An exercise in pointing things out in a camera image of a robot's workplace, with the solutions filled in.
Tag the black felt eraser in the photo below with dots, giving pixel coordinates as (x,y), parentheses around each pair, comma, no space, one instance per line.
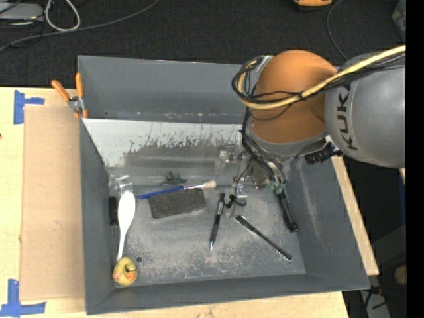
(177,203)

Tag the yellow rubber duck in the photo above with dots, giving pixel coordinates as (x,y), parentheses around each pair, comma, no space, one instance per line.
(125,272)

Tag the long black marker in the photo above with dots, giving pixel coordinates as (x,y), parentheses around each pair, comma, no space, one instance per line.
(287,212)

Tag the clear glass cup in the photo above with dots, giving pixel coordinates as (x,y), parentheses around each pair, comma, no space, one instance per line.
(123,183)

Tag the thin black flat tool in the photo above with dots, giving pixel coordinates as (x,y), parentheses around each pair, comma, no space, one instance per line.
(263,238)

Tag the white plastic spoon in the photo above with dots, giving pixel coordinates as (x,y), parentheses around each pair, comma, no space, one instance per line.
(126,210)

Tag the short black marker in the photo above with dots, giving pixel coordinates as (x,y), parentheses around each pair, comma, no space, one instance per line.
(113,210)

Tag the black cylinder on white bracket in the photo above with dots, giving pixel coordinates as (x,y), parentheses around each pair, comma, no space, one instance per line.
(319,157)

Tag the grey metal bin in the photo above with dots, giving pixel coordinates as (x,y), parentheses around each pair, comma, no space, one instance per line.
(185,263)

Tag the brown cardboard board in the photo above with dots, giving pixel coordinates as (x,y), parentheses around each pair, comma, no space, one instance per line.
(49,194)

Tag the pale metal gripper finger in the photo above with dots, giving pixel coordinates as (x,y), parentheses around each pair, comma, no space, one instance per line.
(241,195)
(228,153)

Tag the black pen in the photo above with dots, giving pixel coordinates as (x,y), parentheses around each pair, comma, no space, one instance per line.
(217,220)

